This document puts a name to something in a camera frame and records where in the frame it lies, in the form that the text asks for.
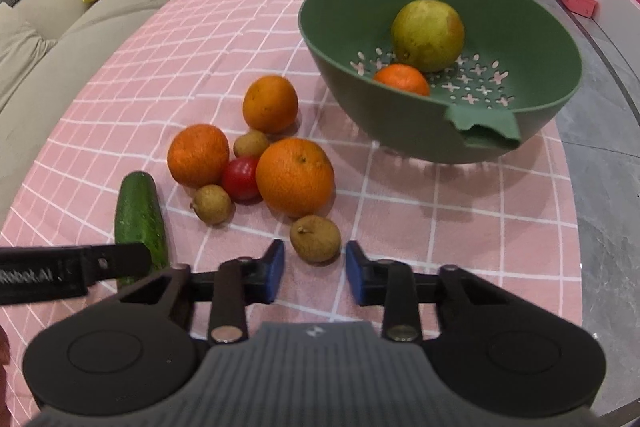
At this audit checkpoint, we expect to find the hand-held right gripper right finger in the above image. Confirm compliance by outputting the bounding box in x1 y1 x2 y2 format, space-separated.
345 240 516 343

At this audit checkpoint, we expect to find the beige sofa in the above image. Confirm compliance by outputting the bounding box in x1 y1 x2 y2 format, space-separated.
0 0 298 212

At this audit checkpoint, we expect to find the yellow-green pear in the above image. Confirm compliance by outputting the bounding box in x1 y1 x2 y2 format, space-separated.
390 0 465 73

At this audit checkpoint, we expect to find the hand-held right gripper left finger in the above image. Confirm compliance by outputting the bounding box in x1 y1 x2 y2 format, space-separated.
117 239 286 344

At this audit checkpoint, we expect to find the red tomato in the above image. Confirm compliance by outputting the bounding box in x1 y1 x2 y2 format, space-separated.
222 157 262 202

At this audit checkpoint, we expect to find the large orange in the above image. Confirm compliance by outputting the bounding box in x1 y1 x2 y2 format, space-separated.
255 138 335 218

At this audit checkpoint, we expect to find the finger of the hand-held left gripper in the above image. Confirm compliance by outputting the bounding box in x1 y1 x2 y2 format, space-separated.
70 243 153 284

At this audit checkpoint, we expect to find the small orange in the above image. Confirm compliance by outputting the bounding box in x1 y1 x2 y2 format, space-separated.
372 63 431 98

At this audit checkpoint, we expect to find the pink checked tablecloth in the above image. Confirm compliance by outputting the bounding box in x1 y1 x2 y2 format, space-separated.
0 0 586 413

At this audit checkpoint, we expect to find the grey tv cabinet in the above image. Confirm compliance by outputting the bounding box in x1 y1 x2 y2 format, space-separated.
537 0 640 72

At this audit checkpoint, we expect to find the green colander bowl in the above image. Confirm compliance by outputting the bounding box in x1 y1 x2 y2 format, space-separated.
298 0 583 165

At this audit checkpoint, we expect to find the green cucumber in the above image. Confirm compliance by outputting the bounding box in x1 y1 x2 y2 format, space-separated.
114 171 171 288

